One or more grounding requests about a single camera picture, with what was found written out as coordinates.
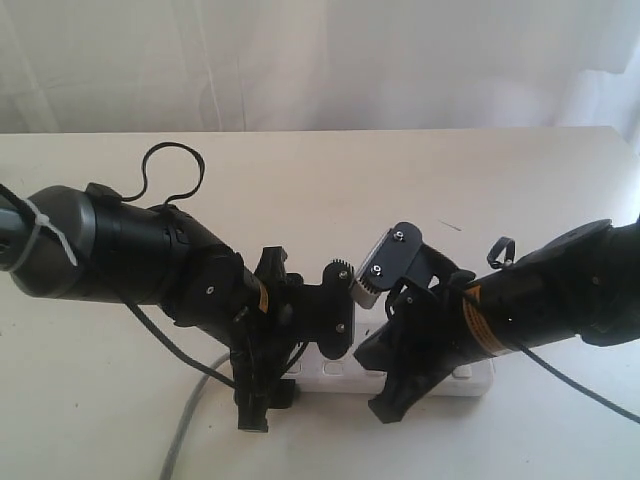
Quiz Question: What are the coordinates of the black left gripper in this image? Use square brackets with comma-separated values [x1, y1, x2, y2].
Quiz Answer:
[230, 246, 355, 433]

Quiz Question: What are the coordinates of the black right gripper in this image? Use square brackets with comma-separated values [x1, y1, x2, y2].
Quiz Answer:
[350, 222, 475, 424]

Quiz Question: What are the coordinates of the white five-outlet power strip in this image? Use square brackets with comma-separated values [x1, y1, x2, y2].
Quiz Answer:
[229, 319, 496, 397]

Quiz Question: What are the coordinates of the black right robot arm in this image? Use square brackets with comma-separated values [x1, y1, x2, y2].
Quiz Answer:
[351, 219, 639, 424]

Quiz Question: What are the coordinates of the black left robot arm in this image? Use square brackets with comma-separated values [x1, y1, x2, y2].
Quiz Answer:
[1, 184, 354, 432]

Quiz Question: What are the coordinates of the white backdrop curtain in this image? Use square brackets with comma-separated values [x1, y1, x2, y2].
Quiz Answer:
[1, 1, 639, 137]

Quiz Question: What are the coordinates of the gray cable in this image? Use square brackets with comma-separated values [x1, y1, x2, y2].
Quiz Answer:
[158, 353, 232, 480]

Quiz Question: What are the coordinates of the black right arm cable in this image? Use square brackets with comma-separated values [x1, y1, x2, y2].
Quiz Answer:
[447, 237, 640, 421]

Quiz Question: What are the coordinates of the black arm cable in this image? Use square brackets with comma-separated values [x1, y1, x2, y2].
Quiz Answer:
[447, 237, 640, 421]
[92, 142, 306, 391]

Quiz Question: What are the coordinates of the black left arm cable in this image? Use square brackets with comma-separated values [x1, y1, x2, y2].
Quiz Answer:
[92, 142, 306, 391]

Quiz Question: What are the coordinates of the white cable tie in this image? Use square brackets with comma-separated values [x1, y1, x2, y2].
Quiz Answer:
[9, 199, 81, 274]

